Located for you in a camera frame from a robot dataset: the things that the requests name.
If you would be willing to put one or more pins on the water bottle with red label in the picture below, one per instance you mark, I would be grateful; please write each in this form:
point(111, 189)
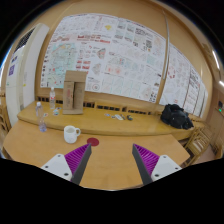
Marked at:
point(52, 98)

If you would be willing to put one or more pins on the white standing air conditioner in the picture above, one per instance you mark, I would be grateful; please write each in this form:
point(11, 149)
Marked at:
point(20, 81)

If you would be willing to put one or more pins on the brown cardboard box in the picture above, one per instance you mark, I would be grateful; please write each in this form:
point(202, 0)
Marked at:
point(73, 92)

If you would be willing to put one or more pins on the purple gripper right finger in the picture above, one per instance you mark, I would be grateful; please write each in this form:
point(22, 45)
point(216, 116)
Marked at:
point(151, 166)

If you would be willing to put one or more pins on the large poster wall left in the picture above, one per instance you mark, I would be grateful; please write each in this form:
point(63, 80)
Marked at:
point(119, 56)

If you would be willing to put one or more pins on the small items on table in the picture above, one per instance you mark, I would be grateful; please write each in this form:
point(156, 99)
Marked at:
point(119, 116)

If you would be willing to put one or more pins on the black backpack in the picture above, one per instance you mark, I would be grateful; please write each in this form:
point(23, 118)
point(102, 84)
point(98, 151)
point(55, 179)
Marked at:
point(176, 117)

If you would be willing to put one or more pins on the poster wall right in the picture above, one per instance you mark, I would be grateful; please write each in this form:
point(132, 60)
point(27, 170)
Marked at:
point(183, 85)

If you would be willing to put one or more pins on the dark red round coaster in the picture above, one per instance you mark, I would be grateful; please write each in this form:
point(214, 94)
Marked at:
point(93, 141)

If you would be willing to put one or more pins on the white ceramic mug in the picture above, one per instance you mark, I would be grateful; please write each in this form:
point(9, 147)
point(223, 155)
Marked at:
point(71, 133)

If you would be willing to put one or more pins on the clear plastic water bottle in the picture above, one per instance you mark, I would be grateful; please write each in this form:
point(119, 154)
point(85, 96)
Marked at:
point(40, 117)

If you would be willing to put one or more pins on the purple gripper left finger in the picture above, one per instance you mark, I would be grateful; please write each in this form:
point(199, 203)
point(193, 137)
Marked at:
point(71, 166)

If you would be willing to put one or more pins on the wooden chair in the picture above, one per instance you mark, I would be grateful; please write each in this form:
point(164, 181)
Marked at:
point(197, 144)

